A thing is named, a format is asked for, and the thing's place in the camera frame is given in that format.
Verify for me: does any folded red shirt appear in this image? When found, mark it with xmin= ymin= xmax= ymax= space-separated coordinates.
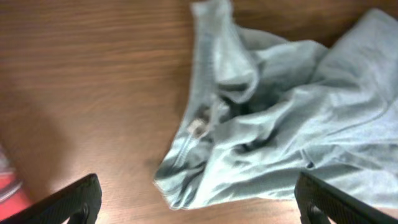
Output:
xmin=0 ymin=147 xmax=32 ymax=220

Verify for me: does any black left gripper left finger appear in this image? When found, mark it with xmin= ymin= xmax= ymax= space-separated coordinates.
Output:
xmin=1 ymin=173 xmax=102 ymax=224

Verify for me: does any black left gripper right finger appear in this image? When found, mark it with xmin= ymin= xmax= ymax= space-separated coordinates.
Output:
xmin=294 ymin=172 xmax=397 ymax=224

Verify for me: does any light blue t-shirt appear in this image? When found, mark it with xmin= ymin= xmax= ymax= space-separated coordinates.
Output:
xmin=154 ymin=1 xmax=397 ymax=210

